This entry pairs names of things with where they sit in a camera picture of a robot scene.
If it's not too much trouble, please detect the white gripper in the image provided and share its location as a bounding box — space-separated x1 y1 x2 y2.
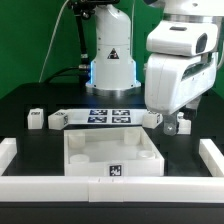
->
145 21 218 136

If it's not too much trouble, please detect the white square tabletop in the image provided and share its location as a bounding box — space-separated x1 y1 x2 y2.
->
64 127 164 177

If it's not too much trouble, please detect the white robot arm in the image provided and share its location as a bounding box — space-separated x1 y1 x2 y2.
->
86 0 224 135

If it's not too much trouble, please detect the white U-shaped fence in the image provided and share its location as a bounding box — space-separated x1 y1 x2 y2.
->
0 138 224 203

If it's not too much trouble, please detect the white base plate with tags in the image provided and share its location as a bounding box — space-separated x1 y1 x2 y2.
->
56 109 147 125

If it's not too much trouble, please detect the black cable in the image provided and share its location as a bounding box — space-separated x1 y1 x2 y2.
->
44 66 88 84

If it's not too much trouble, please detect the white cable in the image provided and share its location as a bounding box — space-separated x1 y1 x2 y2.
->
38 3 70 84

